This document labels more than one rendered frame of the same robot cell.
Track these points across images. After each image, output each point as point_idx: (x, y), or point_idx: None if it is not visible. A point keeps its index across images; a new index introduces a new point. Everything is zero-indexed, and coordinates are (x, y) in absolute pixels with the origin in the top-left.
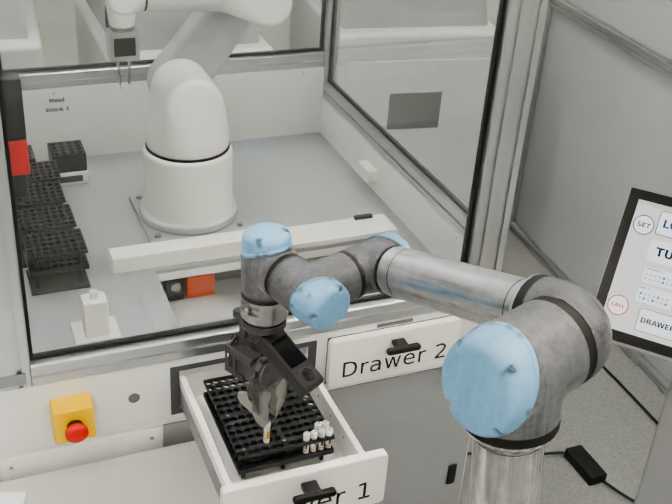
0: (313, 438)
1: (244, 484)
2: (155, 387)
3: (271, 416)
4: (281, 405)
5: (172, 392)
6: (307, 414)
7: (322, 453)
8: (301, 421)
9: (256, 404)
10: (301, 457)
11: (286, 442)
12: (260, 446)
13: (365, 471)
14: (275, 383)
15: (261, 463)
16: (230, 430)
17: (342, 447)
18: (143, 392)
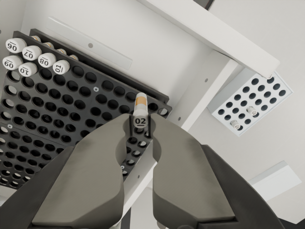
0: (53, 56)
1: (248, 52)
2: (143, 226)
3: (131, 122)
4: (101, 128)
5: (129, 212)
6: (26, 102)
7: (52, 38)
8: (45, 98)
9: (234, 178)
10: (86, 56)
11: (96, 83)
12: (133, 104)
13: None
14: (105, 215)
15: (139, 87)
16: (140, 149)
17: (13, 31)
18: (154, 226)
